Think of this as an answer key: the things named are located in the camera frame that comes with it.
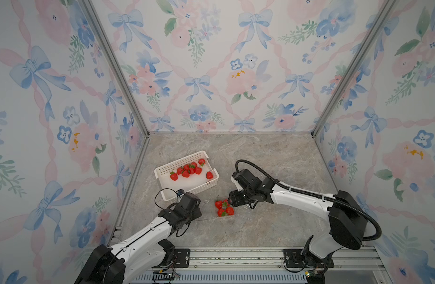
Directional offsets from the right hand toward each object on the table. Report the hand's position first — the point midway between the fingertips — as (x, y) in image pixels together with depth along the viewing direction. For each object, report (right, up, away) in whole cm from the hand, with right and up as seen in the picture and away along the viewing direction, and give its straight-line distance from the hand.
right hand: (233, 199), depth 83 cm
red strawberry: (-7, -3, +4) cm, 8 cm away
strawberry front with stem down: (-6, -6, +1) cm, 8 cm away
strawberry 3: (-17, +17, +19) cm, 31 cm away
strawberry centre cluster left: (-25, +10, +15) cm, 31 cm away
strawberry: (-1, -6, +1) cm, 6 cm away
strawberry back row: (-29, +12, +16) cm, 35 cm away
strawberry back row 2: (-25, +14, +17) cm, 33 cm away
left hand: (-16, -6, +3) cm, 18 cm away
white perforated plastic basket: (-21, +10, +17) cm, 29 cm away
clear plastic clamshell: (+14, -6, +4) cm, 16 cm away
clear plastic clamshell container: (-4, -5, +3) cm, 8 cm away
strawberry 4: (-4, -3, +3) cm, 6 cm away
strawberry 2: (-18, +12, +15) cm, 26 cm away
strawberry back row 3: (-21, +15, +17) cm, 31 cm away
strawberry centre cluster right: (-22, +12, +15) cm, 29 cm away
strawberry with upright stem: (-31, +9, +14) cm, 36 cm away
